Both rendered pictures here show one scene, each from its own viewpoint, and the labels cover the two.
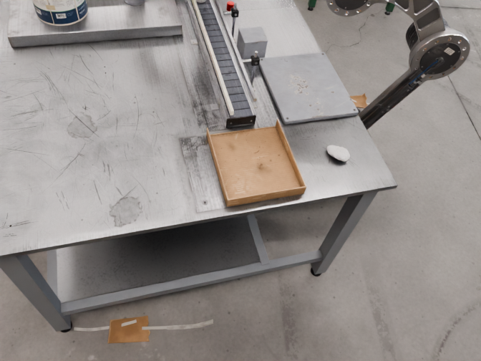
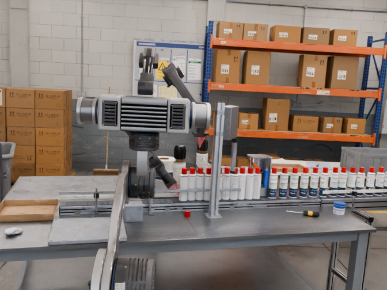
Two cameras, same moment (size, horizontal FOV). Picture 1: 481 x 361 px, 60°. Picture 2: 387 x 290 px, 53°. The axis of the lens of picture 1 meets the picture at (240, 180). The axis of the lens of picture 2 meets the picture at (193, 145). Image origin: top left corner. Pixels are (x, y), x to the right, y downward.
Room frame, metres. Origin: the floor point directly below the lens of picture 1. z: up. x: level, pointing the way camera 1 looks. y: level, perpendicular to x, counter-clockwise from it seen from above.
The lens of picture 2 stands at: (2.06, -1.97, 1.60)
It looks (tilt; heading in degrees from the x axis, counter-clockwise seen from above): 9 degrees down; 98
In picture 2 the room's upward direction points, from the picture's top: 3 degrees clockwise
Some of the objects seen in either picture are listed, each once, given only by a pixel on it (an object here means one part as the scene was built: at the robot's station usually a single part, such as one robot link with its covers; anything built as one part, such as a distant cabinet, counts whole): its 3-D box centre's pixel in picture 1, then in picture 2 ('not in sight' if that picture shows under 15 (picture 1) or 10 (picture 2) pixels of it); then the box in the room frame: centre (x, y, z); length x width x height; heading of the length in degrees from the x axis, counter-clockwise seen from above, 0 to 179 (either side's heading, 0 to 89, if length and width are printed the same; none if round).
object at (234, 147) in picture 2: not in sight; (233, 156); (1.99, 0.32, 1.18); 0.04 x 0.04 x 0.21
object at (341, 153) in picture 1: (338, 152); (13, 231); (0.99, -0.32, 0.85); 0.08 x 0.07 x 0.04; 30
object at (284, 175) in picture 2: not in sight; (283, 182); (2.32, 0.57, 0.98); 0.05 x 0.05 x 0.20
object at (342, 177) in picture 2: not in sight; (342, 182); (2.73, 0.74, 0.98); 0.05 x 0.05 x 0.20
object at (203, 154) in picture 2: not in sight; (201, 156); (1.73, 0.97, 1.04); 0.09 x 0.09 x 0.29
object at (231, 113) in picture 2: not in sight; (226, 122); (1.94, 0.32, 1.38); 0.17 x 0.10 x 0.19; 78
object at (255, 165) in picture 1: (254, 160); (27, 209); (0.89, -0.03, 0.85); 0.30 x 0.26 x 0.04; 23
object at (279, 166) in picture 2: not in sight; (288, 167); (2.49, 1.88, 0.82); 0.34 x 0.24 x 0.03; 17
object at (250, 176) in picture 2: not in sight; (249, 183); (2.10, 0.47, 0.98); 0.05 x 0.05 x 0.20
